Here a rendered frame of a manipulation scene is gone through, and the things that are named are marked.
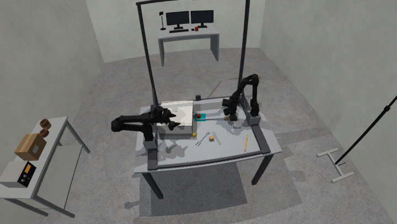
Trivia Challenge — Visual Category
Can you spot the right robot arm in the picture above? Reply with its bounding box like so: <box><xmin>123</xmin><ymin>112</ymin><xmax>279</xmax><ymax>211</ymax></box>
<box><xmin>111</xmin><ymin>106</ymin><xmax>171</xmax><ymax>141</ymax></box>

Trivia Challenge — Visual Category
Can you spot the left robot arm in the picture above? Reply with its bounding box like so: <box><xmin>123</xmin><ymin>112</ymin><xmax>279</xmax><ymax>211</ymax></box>
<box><xmin>222</xmin><ymin>74</ymin><xmax>259</xmax><ymax>117</ymax></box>

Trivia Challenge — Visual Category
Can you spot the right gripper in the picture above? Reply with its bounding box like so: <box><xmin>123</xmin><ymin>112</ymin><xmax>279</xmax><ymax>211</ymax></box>
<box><xmin>160</xmin><ymin>114</ymin><xmax>181</xmax><ymax>130</ymax></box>

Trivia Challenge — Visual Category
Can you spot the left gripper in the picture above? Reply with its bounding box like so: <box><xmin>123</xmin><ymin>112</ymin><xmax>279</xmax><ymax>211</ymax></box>
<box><xmin>228</xmin><ymin>106</ymin><xmax>237</xmax><ymax>121</ymax></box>

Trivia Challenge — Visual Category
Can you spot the black metal frame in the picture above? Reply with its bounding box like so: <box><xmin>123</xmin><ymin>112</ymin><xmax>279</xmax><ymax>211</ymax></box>
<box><xmin>136</xmin><ymin>0</ymin><xmax>250</xmax><ymax>110</ymax></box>

